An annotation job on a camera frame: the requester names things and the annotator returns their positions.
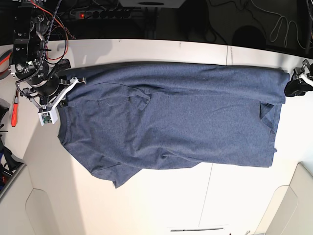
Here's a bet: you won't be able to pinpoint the black power strip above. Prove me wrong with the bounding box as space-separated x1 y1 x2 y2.
69 8 134 20

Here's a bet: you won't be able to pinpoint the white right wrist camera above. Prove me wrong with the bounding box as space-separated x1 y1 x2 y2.
38 107 58 126

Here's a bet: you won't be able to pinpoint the orange grey pliers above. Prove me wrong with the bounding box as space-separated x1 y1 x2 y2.
0 49 13 80

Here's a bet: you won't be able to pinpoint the white cable on floor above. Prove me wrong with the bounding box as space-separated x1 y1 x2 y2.
249 0 313 49

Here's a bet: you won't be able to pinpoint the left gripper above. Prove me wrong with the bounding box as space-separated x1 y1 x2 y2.
284 59 313 97

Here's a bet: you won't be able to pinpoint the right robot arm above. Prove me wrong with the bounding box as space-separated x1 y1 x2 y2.
8 0 74 111

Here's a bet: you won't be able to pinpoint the dark clutter at left edge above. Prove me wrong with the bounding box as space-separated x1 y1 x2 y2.
0 99 23 192

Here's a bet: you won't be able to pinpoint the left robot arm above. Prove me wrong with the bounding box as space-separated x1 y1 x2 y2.
284 0 313 97

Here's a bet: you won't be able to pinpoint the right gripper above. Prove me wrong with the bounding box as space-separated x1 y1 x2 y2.
15 74 87 110

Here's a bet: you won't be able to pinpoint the blue t-shirt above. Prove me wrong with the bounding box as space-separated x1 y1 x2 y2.
58 63 290 187

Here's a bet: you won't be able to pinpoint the orange handled screwdriver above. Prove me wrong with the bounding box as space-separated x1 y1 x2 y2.
11 89 19 127

